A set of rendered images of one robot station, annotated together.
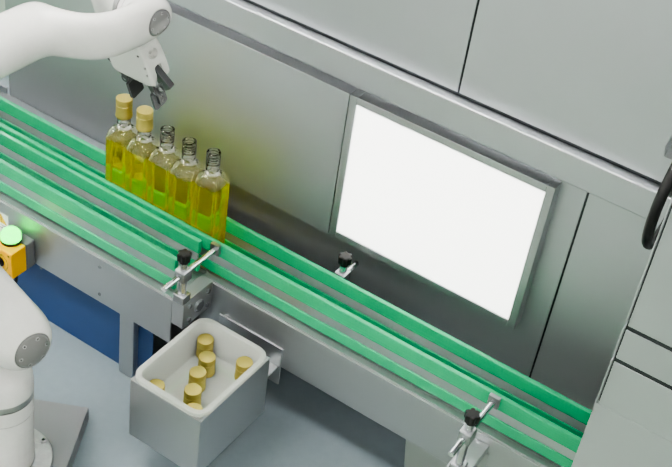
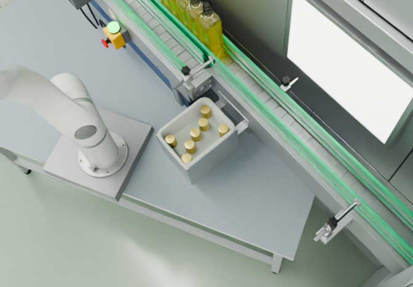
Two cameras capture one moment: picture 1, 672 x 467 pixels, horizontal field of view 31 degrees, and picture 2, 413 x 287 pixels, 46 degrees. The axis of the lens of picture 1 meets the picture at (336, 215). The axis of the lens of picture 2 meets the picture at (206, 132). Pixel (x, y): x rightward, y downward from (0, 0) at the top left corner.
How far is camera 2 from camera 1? 1.12 m
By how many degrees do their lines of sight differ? 34
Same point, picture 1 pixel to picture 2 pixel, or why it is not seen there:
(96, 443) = (154, 145)
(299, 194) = (266, 29)
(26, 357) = (82, 136)
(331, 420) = not seen: hidden behind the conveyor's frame
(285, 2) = not seen: outside the picture
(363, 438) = not seen: hidden behind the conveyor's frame
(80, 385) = (153, 107)
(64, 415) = (139, 129)
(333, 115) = not seen: outside the picture
